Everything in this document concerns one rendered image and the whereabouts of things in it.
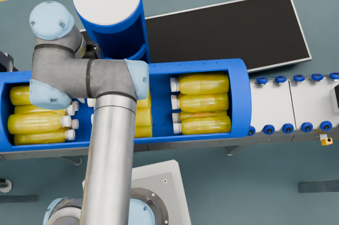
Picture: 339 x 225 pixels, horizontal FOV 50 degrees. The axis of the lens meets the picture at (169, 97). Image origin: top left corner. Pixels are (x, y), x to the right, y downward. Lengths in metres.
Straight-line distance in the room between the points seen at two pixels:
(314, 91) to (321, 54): 1.17
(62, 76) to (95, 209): 0.25
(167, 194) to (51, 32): 0.65
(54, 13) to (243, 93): 0.70
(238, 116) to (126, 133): 0.65
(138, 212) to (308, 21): 2.18
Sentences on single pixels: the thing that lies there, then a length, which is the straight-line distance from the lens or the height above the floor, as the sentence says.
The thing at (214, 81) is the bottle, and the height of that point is 1.14.
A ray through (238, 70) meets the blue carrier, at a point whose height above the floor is 1.22.
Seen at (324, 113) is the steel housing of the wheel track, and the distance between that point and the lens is 1.60.
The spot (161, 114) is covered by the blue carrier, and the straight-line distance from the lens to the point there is 1.44.
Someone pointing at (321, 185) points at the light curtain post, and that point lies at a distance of 2.17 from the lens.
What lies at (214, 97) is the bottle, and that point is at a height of 1.10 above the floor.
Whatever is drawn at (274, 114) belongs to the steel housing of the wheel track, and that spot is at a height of 0.93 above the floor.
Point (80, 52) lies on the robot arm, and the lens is 0.80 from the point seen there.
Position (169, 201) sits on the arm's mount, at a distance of 1.15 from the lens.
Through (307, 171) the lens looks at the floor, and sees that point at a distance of 2.53.
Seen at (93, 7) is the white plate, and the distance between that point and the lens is 1.55.
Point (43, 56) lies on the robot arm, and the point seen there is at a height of 1.74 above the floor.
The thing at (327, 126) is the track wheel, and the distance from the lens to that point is 1.55.
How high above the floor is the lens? 2.36
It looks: 75 degrees down
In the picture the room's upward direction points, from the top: straight up
